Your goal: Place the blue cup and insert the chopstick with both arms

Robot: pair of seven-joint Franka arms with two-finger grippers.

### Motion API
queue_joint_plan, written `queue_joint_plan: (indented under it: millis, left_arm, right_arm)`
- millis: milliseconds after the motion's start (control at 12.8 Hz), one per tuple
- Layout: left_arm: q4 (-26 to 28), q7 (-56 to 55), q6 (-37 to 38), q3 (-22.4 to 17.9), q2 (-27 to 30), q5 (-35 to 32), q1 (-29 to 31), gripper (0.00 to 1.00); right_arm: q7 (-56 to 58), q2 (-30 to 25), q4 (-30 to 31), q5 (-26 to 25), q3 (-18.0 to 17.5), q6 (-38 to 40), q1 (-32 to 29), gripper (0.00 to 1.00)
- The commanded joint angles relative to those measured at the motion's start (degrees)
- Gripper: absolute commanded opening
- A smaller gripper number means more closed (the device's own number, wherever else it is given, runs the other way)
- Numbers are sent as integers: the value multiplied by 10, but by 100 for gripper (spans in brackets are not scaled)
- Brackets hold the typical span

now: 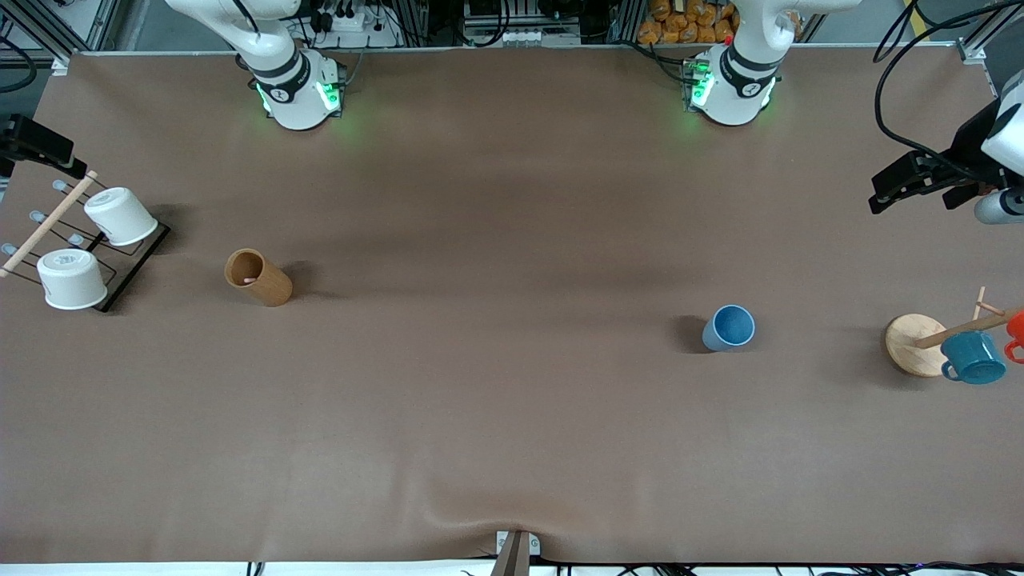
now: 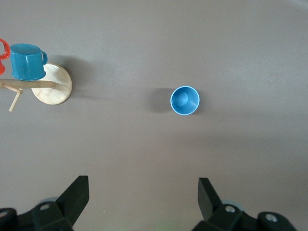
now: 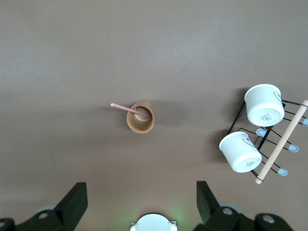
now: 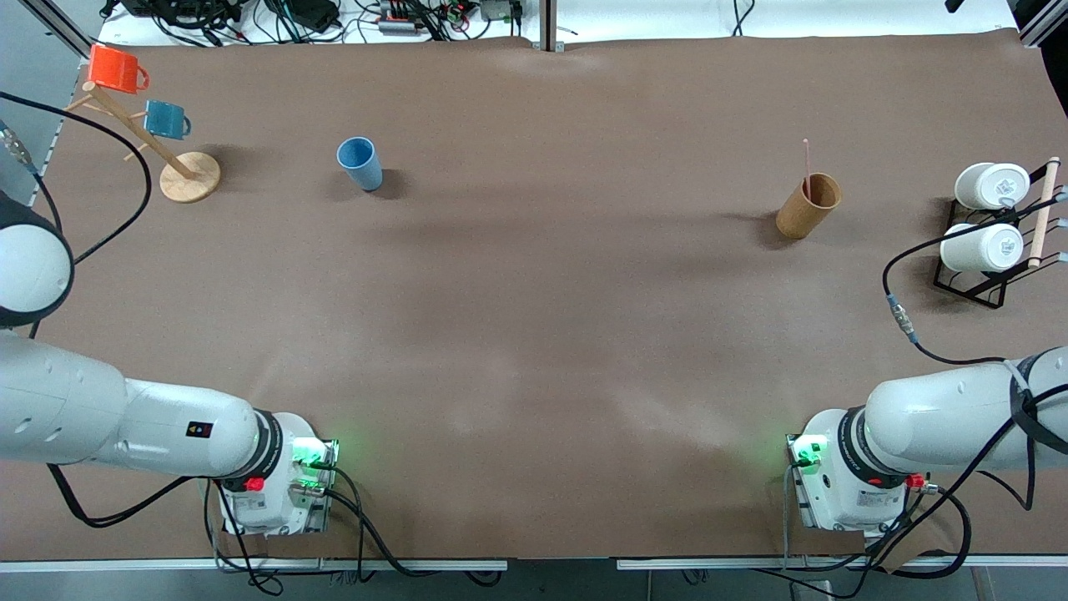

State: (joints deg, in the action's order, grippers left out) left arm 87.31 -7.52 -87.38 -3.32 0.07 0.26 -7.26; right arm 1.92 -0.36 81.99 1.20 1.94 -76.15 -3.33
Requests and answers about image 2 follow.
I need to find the red enamel mug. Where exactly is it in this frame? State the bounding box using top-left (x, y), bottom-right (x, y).
top-left (0, 38), bottom-right (11, 75)

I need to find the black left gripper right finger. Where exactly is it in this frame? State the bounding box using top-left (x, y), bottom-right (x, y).
top-left (192, 177), bottom-right (299, 231)

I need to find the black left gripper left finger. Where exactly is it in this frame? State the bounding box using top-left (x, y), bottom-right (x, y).
top-left (0, 175), bottom-right (90, 231)

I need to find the wooden mug tree stand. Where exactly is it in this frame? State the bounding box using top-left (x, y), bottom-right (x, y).
top-left (0, 63), bottom-right (73, 113)

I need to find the blue enamel mug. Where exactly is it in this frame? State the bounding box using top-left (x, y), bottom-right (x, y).
top-left (10, 43), bottom-right (48, 81)

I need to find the blue plastic cup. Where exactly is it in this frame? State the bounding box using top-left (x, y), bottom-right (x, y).
top-left (170, 86), bottom-right (200, 116)

